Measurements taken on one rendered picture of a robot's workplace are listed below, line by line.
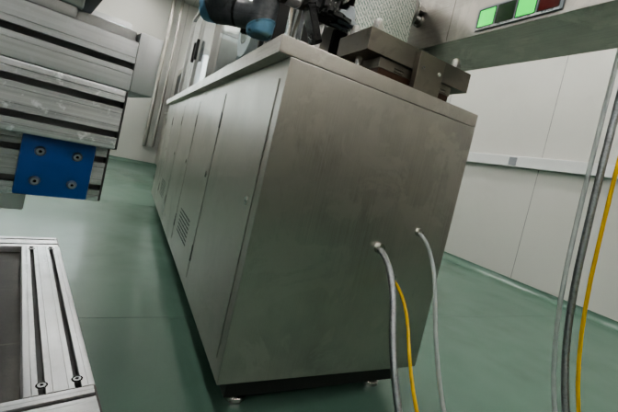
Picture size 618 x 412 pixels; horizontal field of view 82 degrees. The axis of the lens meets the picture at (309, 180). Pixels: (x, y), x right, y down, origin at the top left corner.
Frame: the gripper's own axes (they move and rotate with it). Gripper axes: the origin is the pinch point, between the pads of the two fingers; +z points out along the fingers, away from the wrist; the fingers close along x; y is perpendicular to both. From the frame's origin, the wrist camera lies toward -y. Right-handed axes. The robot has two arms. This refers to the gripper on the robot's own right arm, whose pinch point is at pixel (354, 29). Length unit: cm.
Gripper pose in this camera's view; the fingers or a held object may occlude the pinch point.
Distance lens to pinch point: 123.4
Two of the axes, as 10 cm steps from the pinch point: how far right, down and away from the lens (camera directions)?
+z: 8.6, 1.8, 4.7
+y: 2.3, -9.7, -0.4
